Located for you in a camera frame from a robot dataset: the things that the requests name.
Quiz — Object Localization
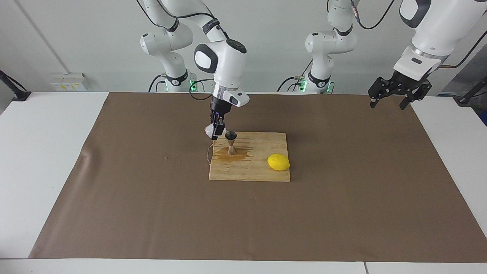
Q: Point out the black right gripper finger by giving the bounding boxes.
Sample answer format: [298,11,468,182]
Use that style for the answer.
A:
[212,121,226,141]

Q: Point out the steel cocktail jigger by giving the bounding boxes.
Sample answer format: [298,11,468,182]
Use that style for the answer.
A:
[225,131,238,155]

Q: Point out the wooden cutting board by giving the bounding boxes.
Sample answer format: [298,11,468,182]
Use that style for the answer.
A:
[207,131,291,182]

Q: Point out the yellow lemon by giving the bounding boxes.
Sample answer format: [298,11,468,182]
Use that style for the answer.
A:
[267,154,290,171]

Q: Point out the brown paper table mat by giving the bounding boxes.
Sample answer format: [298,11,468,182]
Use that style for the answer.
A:
[29,92,487,263]

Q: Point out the black camera stand clamp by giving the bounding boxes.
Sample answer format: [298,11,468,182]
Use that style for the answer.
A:
[455,76,487,107]
[0,70,32,101]

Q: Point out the black right arm base cable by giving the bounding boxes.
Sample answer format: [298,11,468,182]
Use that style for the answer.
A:
[148,74,168,92]

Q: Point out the black arm base cable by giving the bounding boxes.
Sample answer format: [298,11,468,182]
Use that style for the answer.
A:
[277,61,314,92]
[148,74,168,92]

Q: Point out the black left arm base cable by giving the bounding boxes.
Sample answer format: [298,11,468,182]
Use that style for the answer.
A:
[277,61,314,92]

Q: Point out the white wall socket box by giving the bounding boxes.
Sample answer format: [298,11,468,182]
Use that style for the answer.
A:
[51,73,89,92]

